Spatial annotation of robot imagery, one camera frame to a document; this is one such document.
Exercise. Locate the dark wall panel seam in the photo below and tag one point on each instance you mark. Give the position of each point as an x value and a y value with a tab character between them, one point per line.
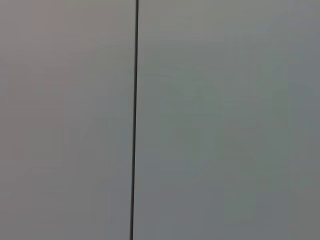
135	100

